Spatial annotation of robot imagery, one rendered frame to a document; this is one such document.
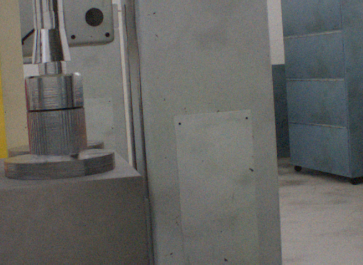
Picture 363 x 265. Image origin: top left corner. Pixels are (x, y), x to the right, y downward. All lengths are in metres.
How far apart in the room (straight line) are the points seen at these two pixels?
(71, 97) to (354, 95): 7.02
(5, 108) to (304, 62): 6.47
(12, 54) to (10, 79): 0.07
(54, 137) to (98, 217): 0.07
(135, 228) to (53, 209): 0.06
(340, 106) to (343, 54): 0.51
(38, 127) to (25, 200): 0.07
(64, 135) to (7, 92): 1.43
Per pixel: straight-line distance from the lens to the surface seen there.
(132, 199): 0.59
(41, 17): 0.63
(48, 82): 0.61
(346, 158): 7.67
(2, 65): 2.05
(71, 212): 0.59
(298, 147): 8.63
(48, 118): 0.62
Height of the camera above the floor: 1.22
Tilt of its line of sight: 5 degrees down
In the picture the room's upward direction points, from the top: 4 degrees counter-clockwise
